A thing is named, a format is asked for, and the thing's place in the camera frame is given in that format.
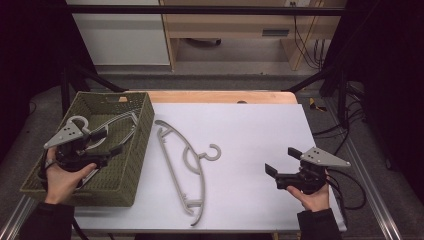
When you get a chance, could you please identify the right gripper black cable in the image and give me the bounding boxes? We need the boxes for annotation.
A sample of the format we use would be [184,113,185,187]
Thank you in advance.
[325,168,368,212]

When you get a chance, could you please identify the black chair base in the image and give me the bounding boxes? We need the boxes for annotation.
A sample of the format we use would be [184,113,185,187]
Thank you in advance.
[184,37,223,47]

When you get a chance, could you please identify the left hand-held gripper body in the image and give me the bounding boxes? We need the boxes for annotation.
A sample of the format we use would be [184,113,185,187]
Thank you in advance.
[43,119,111,173]

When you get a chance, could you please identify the person's right hand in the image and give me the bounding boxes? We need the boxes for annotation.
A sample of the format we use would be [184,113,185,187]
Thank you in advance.
[286,181,331,213]

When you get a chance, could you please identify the black floor cables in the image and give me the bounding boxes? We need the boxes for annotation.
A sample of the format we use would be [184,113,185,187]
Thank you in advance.
[312,81,368,153]

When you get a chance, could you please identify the grey plastic clothes hanger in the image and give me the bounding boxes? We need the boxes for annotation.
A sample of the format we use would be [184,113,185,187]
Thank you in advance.
[154,119,223,228]
[66,114,139,191]
[79,111,139,189]

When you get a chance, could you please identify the light wooden desk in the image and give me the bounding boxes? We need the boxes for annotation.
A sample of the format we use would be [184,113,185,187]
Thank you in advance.
[159,0,348,72]

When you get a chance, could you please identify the black horizontal frame bar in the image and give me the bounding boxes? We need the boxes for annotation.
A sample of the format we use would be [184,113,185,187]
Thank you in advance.
[65,4,347,16]

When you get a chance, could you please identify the white cabinet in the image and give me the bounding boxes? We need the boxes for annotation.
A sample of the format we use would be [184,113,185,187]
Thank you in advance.
[65,0,171,67]

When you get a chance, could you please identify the aluminium rail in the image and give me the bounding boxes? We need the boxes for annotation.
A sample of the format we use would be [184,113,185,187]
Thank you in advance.
[0,195,35,240]
[343,137,405,240]

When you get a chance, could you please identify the black stand legs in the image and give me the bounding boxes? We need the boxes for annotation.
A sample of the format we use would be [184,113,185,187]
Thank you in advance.
[59,63,128,117]
[282,64,350,129]

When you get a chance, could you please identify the black hanging cables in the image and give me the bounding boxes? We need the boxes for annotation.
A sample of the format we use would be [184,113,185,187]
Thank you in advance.
[289,1,327,71]

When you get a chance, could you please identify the grey drawer handle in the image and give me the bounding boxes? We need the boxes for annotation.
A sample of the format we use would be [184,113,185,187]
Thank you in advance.
[261,28,291,37]

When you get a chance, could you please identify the olive green woven basket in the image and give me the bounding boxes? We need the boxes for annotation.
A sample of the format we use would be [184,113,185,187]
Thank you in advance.
[19,91,155,208]

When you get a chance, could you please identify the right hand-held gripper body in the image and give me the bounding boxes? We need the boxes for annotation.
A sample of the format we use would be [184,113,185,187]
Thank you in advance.
[274,146,352,195]

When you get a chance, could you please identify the white table mat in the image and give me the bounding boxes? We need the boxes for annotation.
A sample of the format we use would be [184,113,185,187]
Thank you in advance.
[73,102,348,233]

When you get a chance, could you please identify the person's left hand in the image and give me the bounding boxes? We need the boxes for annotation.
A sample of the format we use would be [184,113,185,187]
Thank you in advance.
[44,147,98,205]

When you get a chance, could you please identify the yellow and black tool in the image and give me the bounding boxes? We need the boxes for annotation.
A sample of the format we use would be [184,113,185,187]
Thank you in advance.
[308,97,328,113]

